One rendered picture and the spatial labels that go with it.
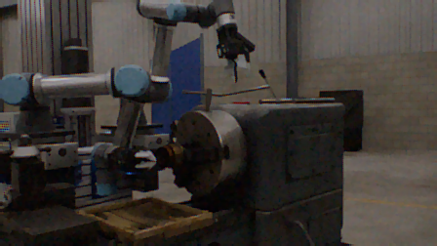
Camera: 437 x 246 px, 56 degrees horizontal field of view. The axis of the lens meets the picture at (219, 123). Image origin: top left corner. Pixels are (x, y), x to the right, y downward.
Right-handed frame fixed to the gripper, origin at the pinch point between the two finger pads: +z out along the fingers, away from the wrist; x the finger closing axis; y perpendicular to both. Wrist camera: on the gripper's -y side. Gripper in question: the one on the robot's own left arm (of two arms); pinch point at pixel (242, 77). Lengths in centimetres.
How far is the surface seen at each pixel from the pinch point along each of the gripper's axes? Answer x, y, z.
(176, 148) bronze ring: -10.8, 29.3, 23.3
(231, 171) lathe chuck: -1.8, 13.7, 34.5
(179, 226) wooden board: -2, 40, 48
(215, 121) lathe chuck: -1.5, 17.2, 16.3
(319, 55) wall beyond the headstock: -487, -885, -249
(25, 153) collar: -18, 76, 19
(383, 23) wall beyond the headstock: -313, -934, -274
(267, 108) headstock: 9.4, 0.6, 15.0
